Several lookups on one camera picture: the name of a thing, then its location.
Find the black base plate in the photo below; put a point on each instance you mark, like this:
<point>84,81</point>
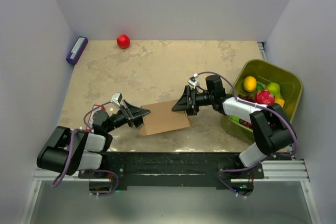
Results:
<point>189,169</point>

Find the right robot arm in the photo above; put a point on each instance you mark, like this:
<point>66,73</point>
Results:
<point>271,128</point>

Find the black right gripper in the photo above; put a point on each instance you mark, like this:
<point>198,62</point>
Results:
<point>186,104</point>

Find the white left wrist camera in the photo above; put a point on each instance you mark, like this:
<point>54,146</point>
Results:
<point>116,100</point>

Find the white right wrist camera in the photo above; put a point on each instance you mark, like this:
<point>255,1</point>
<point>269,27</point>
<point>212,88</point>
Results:
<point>193,81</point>

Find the pink dragon fruit toy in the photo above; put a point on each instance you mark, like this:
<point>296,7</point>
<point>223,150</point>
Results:
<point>264,97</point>

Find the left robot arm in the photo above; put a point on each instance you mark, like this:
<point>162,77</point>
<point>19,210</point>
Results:
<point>64,150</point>

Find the yellow toy lemon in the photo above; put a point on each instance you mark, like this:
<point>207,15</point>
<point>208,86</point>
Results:
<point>280,102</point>

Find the purple rectangular box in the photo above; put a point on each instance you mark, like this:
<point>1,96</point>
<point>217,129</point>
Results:
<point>77,50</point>

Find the orange toy fruit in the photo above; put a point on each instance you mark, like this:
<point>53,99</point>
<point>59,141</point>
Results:
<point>250,84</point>

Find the brown cardboard box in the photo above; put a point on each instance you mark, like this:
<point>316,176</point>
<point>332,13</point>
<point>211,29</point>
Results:
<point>162,119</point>

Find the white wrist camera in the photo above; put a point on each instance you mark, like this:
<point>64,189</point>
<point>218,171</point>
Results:
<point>116,100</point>
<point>193,81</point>

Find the green toy pear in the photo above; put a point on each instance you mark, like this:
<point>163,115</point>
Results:
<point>274,88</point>

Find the red rectangular packet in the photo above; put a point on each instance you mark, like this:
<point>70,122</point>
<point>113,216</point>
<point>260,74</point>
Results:
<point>95,108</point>

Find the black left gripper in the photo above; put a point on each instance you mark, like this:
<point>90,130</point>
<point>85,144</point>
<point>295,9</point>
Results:
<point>131,114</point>

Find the dark red toy grapes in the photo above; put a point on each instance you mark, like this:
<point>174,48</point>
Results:
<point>246,98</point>

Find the bright green toy vegetable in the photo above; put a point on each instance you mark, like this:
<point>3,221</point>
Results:
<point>234,118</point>

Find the red apple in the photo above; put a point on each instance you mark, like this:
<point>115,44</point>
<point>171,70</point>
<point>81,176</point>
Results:
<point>123,41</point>

